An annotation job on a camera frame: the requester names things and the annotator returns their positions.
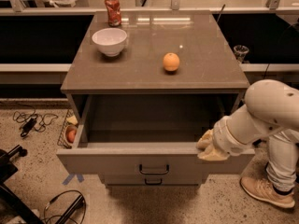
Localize wire basket on floor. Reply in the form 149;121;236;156
57;109;78;148

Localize grey drawer cabinet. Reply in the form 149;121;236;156
60;10;252;189

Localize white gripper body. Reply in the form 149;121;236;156
213;116;250;157

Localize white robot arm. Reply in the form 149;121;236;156
196;79;299;161

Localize grey drawer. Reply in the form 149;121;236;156
99;174;207;186
57;94;255;178

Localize orange fruit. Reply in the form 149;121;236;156
163;53;180;72

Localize white ceramic bowl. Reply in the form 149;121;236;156
92;28;127;57

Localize person leg light trousers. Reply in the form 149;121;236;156
266;130;299;192

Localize crushed red soda can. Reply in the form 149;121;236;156
105;0;121;27

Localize red apple in basket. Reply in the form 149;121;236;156
66;130;77;143

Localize grey bottom drawer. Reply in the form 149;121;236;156
99;174;207;186

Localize black stand base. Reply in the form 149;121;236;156
0;145;43;224

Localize blue tape cross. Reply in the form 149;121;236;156
63;174;84;186

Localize tan sneaker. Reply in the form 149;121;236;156
240;177;295;209

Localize clear glass cup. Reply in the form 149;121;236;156
234;45;249;63

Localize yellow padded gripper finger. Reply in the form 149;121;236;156
196;129;229;161

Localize black power adapter with cable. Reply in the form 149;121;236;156
12;105;58;138

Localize grey top drawer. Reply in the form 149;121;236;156
57;94;255;178

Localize black cable on floor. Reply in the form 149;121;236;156
42;189;87;224

